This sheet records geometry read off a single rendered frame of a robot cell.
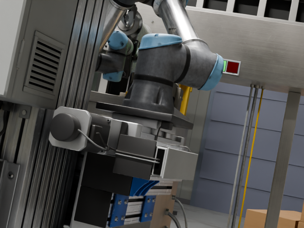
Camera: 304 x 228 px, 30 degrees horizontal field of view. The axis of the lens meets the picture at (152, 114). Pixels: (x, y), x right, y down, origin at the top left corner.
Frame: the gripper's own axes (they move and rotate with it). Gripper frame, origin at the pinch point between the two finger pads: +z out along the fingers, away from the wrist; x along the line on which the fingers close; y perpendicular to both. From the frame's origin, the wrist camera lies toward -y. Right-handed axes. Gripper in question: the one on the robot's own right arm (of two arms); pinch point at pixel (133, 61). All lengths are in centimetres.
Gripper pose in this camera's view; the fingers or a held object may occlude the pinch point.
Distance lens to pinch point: 254.6
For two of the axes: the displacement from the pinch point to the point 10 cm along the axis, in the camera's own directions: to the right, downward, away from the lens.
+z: 1.7, 1.0, 9.8
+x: -9.7, -1.8, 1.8
